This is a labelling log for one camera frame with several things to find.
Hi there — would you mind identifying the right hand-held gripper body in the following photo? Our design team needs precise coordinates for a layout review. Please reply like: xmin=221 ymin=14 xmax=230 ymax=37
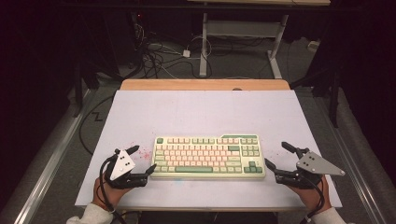
xmin=275 ymin=148 xmax=346 ymax=190

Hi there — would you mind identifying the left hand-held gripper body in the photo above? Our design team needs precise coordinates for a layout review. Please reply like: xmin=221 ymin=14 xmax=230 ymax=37
xmin=105 ymin=149 xmax=148 ymax=190

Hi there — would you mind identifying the cream pink green keyboard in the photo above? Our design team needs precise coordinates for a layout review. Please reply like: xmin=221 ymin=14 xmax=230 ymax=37
xmin=149 ymin=133 xmax=266 ymax=180

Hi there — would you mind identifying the person's right hand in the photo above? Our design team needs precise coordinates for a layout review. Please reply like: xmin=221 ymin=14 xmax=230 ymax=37
xmin=288 ymin=175 xmax=332 ymax=214

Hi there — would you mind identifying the person's left hand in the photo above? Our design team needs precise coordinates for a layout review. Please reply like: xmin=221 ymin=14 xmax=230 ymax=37
xmin=92 ymin=175 xmax=132 ymax=210

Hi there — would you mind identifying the black metal stand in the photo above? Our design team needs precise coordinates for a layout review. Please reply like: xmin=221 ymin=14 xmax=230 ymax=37
xmin=73 ymin=62 xmax=101 ymax=118
xmin=290 ymin=62 xmax=344 ymax=129

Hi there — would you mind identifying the white board sheet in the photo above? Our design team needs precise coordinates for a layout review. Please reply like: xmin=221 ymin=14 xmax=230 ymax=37
xmin=75 ymin=90 xmax=343 ymax=209

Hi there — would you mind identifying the wooden table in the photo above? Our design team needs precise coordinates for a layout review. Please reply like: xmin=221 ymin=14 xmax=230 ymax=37
xmin=120 ymin=78 xmax=334 ymax=213

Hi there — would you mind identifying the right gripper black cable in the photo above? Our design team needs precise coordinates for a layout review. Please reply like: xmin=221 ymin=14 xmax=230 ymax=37
xmin=300 ymin=176 xmax=326 ymax=224

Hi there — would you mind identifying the aluminium floor rail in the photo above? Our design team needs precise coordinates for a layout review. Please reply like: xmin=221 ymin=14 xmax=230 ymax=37
xmin=13 ymin=90 xmax=94 ymax=224
xmin=314 ymin=96 xmax=387 ymax=224

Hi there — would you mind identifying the black floor cable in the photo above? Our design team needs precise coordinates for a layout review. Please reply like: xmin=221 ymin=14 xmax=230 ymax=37
xmin=78 ymin=95 xmax=115 ymax=156

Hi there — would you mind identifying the tangle of floor cables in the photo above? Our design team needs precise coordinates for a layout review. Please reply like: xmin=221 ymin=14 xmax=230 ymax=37
xmin=132 ymin=22 xmax=213 ymax=79

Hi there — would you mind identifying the white metal desk frame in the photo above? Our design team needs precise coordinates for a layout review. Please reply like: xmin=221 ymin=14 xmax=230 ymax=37
xmin=199 ymin=12 xmax=289 ymax=79

